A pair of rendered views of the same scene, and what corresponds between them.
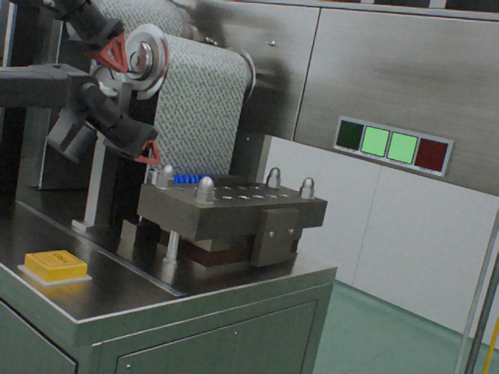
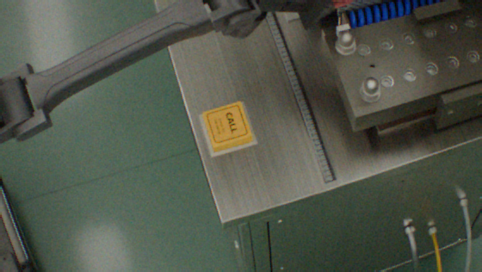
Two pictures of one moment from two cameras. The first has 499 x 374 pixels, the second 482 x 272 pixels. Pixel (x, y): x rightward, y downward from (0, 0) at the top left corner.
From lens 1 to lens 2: 137 cm
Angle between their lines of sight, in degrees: 63
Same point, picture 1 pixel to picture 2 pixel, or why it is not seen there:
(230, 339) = (397, 183)
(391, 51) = not seen: outside the picture
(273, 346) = (457, 170)
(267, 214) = (443, 104)
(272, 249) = (456, 116)
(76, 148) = (240, 33)
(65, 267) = (229, 142)
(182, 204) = (346, 96)
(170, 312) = (315, 197)
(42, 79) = (184, 30)
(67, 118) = not seen: hidden behind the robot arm
